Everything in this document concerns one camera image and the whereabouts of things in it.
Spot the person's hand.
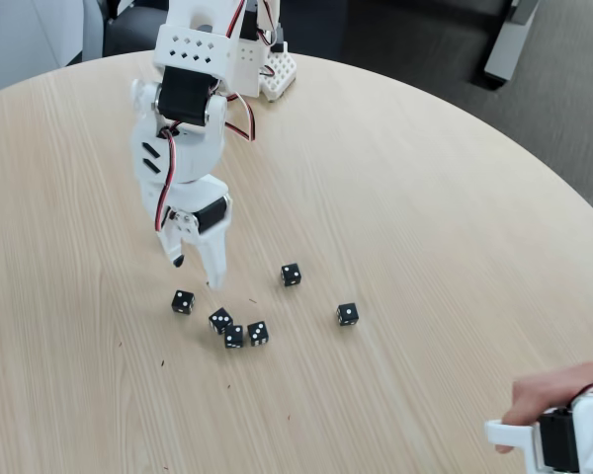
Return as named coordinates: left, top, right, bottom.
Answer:
left=493, top=361, right=593, bottom=454

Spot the black die showing one pip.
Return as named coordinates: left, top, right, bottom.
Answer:
left=171, top=289, right=196, bottom=315
left=335, top=302, right=360, bottom=328

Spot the black die showing three pips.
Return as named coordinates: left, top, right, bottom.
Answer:
left=246, top=320, right=270, bottom=348
left=208, top=307, right=234, bottom=336

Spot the black chair seat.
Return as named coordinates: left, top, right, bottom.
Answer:
left=103, top=4, right=172, bottom=58

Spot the white cabinet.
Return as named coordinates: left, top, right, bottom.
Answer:
left=0, top=0, right=105, bottom=99

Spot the grey desk leg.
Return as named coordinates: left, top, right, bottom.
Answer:
left=483, top=0, right=543, bottom=84

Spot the red and black arm cable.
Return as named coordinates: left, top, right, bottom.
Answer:
left=155, top=0, right=259, bottom=233

